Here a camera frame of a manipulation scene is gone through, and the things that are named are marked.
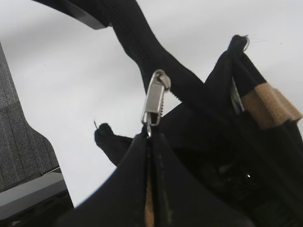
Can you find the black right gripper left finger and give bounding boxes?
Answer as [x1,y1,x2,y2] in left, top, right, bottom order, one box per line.
[55,133,147,227]

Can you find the black tote bag tan handles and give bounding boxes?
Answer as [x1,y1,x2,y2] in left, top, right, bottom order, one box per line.
[42,0,303,227]

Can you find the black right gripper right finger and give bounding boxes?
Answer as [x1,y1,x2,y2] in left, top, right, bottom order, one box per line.
[151,133,254,227]

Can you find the silver metal zipper pull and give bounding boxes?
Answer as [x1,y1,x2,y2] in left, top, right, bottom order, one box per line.
[141,69,171,138]

